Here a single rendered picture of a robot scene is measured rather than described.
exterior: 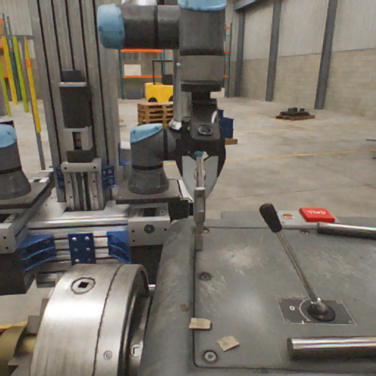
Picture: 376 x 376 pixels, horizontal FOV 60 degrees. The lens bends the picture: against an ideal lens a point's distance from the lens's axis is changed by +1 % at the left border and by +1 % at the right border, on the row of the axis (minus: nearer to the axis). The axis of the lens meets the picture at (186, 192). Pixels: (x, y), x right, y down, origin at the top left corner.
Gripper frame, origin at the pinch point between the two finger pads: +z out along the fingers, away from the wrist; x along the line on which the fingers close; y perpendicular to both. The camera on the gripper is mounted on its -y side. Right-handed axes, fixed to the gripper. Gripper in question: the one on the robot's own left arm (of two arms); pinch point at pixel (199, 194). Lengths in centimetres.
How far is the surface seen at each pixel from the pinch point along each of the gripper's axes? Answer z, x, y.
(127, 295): 11.2, 11.3, -15.6
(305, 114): 122, -390, 1165
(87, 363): 16.1, 15.3, -24.0
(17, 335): 22.1, 32.1, -12.9
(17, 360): 23.7, 30.2, -16.7
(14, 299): 135, 133, 137
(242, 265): 9.0, -7.4, -9.9
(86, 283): 11.2, 18.7, -12.7
